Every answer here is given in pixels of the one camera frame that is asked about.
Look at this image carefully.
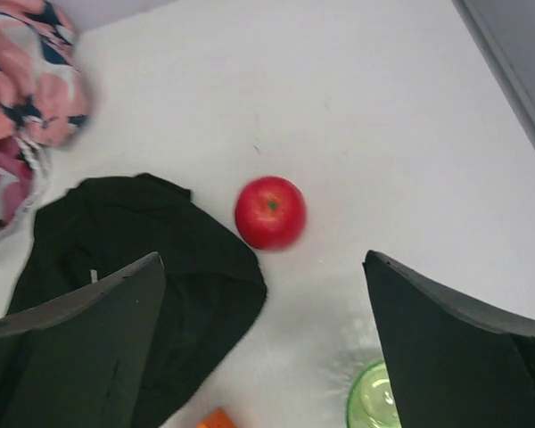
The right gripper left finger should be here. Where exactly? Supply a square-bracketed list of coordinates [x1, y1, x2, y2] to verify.
[0, 253, 165, 427]

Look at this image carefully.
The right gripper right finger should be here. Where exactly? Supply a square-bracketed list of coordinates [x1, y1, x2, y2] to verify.
[363, 251, 535, 427]

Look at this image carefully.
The black cloth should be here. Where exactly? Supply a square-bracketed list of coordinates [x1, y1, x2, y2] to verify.
[8, 173, 268, 427]

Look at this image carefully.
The magenta pink camouflage cloth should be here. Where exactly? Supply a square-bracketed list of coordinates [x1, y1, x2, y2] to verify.
[0, 136, 51, 241]

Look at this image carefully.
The light pink patterned cloth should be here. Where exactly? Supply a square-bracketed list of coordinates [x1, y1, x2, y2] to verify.
[0, 1, 88, 146]

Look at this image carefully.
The green transparent cup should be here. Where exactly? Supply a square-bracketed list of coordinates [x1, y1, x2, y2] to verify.
[345, 360, 401, 428]

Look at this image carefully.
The orange cube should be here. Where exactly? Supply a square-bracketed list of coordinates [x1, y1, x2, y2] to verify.
[196, 407, 235, 428]

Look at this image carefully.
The red apple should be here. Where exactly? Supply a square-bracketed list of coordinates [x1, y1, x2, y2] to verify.
[234, 176, 307, 251]

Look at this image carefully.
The right aluminium frame post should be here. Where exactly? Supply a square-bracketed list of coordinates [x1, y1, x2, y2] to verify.
[454, 1, 535, 150]

